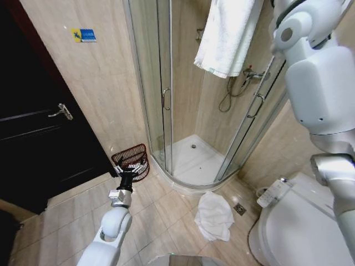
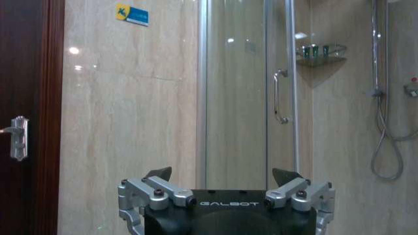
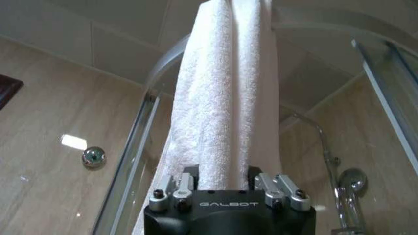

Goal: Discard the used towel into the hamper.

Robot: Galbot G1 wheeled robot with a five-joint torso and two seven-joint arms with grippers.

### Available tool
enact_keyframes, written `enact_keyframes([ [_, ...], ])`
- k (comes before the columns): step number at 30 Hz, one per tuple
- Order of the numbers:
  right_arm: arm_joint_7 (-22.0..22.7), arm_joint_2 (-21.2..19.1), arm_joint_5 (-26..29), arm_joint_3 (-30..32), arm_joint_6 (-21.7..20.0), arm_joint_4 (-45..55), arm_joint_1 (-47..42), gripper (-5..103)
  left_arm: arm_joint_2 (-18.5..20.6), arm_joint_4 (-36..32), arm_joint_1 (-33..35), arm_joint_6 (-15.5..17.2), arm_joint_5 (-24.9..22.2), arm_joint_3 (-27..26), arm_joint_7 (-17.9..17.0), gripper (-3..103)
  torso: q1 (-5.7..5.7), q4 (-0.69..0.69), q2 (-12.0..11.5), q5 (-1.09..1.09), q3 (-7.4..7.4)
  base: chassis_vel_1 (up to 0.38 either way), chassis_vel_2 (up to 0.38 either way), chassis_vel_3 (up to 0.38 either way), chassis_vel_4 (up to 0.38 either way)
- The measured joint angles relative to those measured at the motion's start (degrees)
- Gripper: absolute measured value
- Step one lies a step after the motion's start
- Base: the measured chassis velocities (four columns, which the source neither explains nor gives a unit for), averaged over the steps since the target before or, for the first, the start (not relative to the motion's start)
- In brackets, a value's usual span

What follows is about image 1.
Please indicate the chrome shower faucet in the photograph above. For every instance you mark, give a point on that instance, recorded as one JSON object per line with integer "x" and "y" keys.
{"x": 252, "y": 74}

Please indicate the white shower tray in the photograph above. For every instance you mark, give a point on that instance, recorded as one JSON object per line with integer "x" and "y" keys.
{"x": 191, "y": 163}

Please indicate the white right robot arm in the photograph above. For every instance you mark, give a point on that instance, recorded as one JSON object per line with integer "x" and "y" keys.
{"x": 319, "y": 83}

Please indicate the glass shower door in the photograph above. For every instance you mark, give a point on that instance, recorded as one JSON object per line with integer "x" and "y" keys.
{"x": 149, "y": 83}
{"x": 249, "y": 119}

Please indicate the yellow and blue wall sticker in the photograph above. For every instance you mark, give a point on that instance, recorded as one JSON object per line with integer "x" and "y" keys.
{"x": 84, "y": 35}

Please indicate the white hanging bath towel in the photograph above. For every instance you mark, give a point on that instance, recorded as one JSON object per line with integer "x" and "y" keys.
{"x": 224, "y": 38}

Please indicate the dark wooden door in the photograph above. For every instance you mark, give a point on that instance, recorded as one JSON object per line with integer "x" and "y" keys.
{"x": 33, "y": 110}

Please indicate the crumpled white used towel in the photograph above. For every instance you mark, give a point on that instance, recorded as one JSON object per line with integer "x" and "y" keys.
{"x": 213, "y": 216}

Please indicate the white toilet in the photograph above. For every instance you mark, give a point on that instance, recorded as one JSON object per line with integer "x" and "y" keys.
{"x": 299, "y": 230}

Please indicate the brown wicker hamper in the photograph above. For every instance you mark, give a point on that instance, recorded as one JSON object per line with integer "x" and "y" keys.
{"x": 133, "y": 153}

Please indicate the metal wall hook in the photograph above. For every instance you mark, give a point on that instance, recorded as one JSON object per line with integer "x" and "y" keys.
{"x": 198, "y": 34}

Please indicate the white toilet control panel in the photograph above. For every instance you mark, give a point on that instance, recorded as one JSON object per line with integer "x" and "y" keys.
{"x": 270, "y": 194}

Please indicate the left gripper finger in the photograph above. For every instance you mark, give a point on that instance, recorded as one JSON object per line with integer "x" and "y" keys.
{"x": 142, "y": 166}
{"x": 118, "y": 168}

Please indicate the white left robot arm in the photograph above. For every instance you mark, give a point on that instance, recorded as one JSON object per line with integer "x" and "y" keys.
{"x": 109, "y": 230}

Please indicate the square metal floor drain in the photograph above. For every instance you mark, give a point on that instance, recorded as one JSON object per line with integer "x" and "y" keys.
{"x": 240, "y": 209}

